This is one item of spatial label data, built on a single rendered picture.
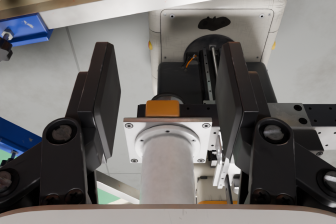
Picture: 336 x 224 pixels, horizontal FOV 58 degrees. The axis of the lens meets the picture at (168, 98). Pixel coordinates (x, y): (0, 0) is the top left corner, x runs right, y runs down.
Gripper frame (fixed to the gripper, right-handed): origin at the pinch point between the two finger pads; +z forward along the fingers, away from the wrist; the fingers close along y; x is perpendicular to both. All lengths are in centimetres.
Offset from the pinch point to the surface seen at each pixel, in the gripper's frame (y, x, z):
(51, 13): -20.7, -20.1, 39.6
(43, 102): -90, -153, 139
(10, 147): -43, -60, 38
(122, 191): -16, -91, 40
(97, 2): -12.2, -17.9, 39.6
